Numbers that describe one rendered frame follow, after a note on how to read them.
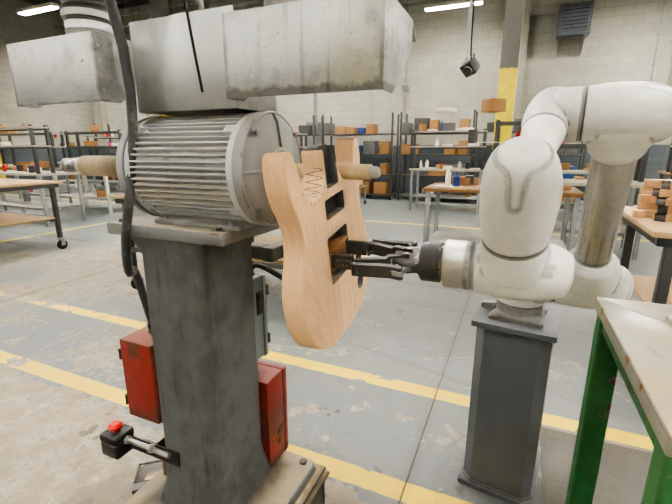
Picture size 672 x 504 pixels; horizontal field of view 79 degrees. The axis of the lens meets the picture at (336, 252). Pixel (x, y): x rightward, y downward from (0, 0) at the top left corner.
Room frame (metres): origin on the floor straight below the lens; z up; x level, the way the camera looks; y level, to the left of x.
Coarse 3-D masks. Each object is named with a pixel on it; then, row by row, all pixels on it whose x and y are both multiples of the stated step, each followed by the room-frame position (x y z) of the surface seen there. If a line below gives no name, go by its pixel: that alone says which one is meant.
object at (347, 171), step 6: (300, 168) 0.89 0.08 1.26; (342, 168) 0.85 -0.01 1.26; (348, 168) 0.85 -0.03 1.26; (354, 168) 0.84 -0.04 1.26; (360, 168) 0.84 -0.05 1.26; (366, 168) 0.83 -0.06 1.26; (300, 174) 0.89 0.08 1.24; (342, 174) 0.85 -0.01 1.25; (348, 174) 0.85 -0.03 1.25; (354, 174) 0.84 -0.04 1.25; (360, 174) 0.84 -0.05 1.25; (366, 174) 0.83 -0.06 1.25
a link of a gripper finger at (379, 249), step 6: (378, 246) 0.81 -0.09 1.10; (384, 246) 0.80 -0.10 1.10; (390, 246) 0.80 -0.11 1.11; (396, 246) 0.78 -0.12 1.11; (402, 246) 0.78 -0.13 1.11; (408, 246) 0.77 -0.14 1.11; (372, 252) 0.82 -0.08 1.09; (378, 252) 0.81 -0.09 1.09; (384, 252) 0.80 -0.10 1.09; (390, 252) 0.79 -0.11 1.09
